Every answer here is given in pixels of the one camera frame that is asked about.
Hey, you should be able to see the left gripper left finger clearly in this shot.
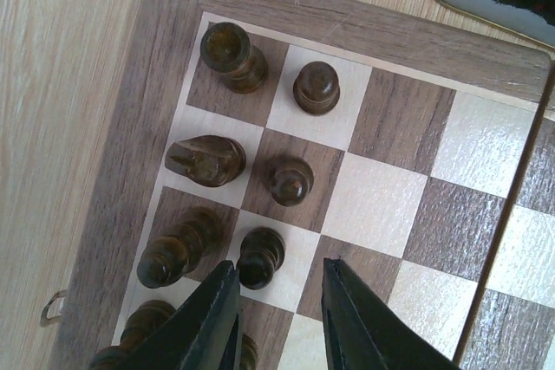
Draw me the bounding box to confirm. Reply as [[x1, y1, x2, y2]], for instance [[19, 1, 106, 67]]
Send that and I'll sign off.
[[115, 260, 242, 369]]

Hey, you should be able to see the dark chess queen piece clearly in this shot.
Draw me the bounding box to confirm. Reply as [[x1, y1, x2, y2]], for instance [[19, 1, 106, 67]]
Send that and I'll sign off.
[[88, 300, 176, 369]]

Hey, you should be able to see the metal board latch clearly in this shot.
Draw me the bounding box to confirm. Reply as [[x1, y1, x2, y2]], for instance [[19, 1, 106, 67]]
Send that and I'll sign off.
[[40, 289, 68, 328]]

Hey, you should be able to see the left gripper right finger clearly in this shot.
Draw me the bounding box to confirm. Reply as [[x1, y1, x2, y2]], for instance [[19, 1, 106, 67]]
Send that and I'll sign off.
[[321, 258, 457, 369]]

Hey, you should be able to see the dark chess bishop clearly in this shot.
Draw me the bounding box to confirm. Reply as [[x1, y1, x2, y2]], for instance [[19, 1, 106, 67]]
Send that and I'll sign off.
[[136, 207, 224, 289]]

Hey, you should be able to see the dark chess rook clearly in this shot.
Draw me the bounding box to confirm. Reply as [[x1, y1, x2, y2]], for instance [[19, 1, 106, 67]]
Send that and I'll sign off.
[[199, 22, 269, 94]]

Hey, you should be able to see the dark chess knight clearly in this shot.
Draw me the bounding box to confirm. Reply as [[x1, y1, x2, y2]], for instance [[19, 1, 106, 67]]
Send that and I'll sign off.
[[165, 135, 246, 187]]

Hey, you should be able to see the dark chess pawn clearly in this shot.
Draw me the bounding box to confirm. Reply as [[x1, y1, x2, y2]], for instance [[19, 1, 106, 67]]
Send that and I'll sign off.
[[292, 61, 341, 115], [237, 227, 285, 290], [239, 334, 258, 370], [267, 155, 314, 207]]

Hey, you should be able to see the wooden chess board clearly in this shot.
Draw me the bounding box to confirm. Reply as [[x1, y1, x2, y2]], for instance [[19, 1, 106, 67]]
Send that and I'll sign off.
[[51, 0, 551, 369]]

